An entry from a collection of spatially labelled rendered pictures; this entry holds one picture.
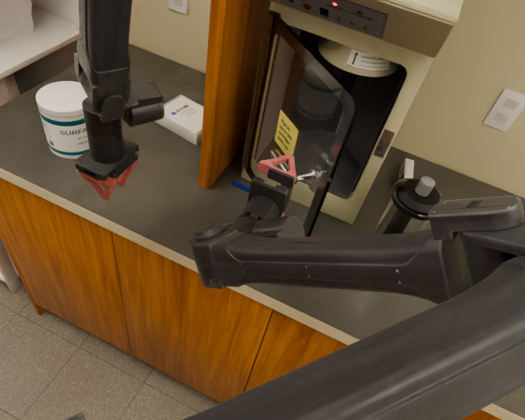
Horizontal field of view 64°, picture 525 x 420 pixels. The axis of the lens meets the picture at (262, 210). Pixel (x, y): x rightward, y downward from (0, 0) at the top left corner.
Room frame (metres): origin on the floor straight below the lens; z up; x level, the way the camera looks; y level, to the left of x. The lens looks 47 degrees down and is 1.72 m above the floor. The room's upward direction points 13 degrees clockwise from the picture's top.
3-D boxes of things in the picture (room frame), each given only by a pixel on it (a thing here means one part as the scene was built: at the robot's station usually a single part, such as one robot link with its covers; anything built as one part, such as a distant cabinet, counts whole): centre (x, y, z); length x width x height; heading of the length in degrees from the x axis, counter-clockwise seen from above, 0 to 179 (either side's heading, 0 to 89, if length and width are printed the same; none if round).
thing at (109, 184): (0.53, 0.30, 1.14); 0.07 x 0.07 x 0.09; 76
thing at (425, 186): (0.66, -0.30, 1.18); 0.09 x 0.09 x 0.07
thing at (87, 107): (0.55, 0.29, 1.27); 0.07 x 0.06 x 0.07; 136
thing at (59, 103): (0.81, 0.52, 1.02); 0.13 x 0.13 x 0.15
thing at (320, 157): (0.69, -0.02, 1.19); 0.30 x 0.01 x 0.40; 35
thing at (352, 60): (0.88, -0.12, 1.34); 0.18 x 0.18 x 0.05
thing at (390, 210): (0.66, -0.30, 1.06); 0.11 x 0.11 x 0.21
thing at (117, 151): (0.54, 0.29, 1.21); 0.10 x 0.07 x 0.07; 166
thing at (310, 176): (0.62, -0.03, 1.20); 0.10 x 0.05 x 0.03; 35
